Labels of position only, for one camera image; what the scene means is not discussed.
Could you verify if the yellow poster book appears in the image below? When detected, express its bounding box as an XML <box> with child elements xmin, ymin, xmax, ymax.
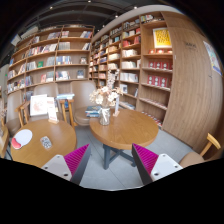
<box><xmin>153</xmin><ymin>27</ymin><xmax>172</xmax><ymax>48</ymax></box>

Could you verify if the wooden bookshelf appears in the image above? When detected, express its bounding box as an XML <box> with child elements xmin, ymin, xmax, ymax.
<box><xmin>89</xmin><ymin>11</ymin><xmax>173</xmax><ymax>126</ymax></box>
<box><xmin>7</xmin><ymin>24</ymin><xmax>94</xmax><ymax>95</ymax></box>

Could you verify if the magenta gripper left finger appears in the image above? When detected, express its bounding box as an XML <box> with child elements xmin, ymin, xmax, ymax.
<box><xmin>42</xmin><ymin>144</ymin><xmax>91</xmax><ymax>185</ymax></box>

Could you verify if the stack of books on chair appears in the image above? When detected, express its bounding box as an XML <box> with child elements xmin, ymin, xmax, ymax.
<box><xmin>85</xmin><ymin>106</ymin><xmax>101</xmax><ymax>117</ymax></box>

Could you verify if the wall poster right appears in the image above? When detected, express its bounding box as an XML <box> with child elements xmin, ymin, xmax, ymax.
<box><xmin>204</xmin><ymin>42</ymin><xmax>222</xmax><ymax>75</ymax></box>

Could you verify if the beige armchair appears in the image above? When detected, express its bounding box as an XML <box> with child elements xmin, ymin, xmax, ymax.
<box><xmin>70</xmin><ymin>80</ymin><xmax>96</xmax><ymax>126</ymax></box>
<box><xmin>24</xmin><ymin>83</ymin><xmax>62</xmax><ymax>123</ymax></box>

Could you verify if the wooden chair right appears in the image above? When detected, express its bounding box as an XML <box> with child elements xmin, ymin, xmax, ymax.
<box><xmin>179</xmin><ymin>134</ymin><xmax>223</xmax><ymax>168</ymax></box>

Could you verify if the white display sign card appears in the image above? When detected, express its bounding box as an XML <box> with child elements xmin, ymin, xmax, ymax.
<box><xmin>30</xmin><ymin>94</ymin><xmax>47</xmax><ymax>116</ymax></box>

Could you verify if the beige armchair centre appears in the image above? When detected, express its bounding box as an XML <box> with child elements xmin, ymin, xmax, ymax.
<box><xmin>70</xmin><ymin>80</ymin><xmax>96</xmax><ymax>126</ymax></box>

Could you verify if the round wooden table left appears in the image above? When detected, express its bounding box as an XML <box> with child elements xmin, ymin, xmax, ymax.
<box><xmin>11</xmin><ymin>119</ymin><xmax>77</xmax><ymax>167</ymax></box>

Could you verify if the wooden bookshelf right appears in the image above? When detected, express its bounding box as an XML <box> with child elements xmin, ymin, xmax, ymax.
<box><xmin>89</xmin><ymin>11</ymin><xmax>173</xmax><ymax>126</ymax></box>

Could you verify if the white red mouse pad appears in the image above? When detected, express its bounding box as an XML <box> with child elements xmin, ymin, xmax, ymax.
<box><xmin>11</xmin><ymin>129</ymin><xmax>33</xmax><ymax>149</ymax></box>

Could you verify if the wooden bookshelf left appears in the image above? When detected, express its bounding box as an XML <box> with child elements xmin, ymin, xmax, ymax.
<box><xmin>7</xmin><ymin>24</ymin><xmax>94</xmax><ymax>95</ymax></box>

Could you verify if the small white sign stand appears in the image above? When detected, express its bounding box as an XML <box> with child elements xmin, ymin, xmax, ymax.
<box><xmin>47</xmin><ymin>97</ymin><xmax>58</xmax><ymax>124</ymax></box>

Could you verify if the wooden chair far left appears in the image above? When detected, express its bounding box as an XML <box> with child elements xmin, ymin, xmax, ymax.
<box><xmin>0</xmin><ymin>99</ymin><xmax>28</xmax><ymax>158</ymax></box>

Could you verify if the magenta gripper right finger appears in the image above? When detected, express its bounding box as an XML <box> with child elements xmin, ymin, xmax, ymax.
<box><xmin>132</xmin><ymin>144</ymin><xmax>182</xmax><ymax>185</ymax></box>

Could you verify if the beige armchair left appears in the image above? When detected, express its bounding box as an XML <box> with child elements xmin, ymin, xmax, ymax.
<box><xmin>24</xmin><ymin>83</ymin><xmax>62</xmax><ymax>123</ymax></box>

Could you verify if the round wooden table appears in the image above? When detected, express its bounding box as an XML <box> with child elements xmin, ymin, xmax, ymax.
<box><xmin>11</xmin><ymin>119</ymin><xmax>77</xmax><ymax>167</ymax></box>
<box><xmin>90</xmin><ymin>109</ymin><xmax>159</xmax><ymax>169</ymax></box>

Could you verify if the patterned computer mouse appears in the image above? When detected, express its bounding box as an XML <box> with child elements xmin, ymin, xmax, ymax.
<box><xmin>40</xmin><ymin>136</ymin><xmax>52</xmax><ymax>149</ymax></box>

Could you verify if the round wooden table centre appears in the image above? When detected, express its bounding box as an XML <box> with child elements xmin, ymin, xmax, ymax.
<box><xmin>90</xmin><ymin>109</ymin><xmax>159</xmax><ymax>169</ymax></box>

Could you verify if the small clear sign on table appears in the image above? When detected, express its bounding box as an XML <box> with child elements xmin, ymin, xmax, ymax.
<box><xmin>113</xmin><ymin>96</ymin><xmax>119</xmax><ymax>117</ymax></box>

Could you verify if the glass vase with flowers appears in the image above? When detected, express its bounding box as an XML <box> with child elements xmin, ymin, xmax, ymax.
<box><xmin>89</xmin><ymin>70</ymin><xmax>123</xmax><ymax>125</ymax></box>

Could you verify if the wooden chair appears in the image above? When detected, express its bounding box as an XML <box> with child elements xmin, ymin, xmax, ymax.
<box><xmin>179</xmin><ymin>134</ymin><xmax>223</xmax><ymax>168</ymax></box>
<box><xmin>0</xmin><ymin>99</ymin><xmax>28</xmax><ymax>158</ymax></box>

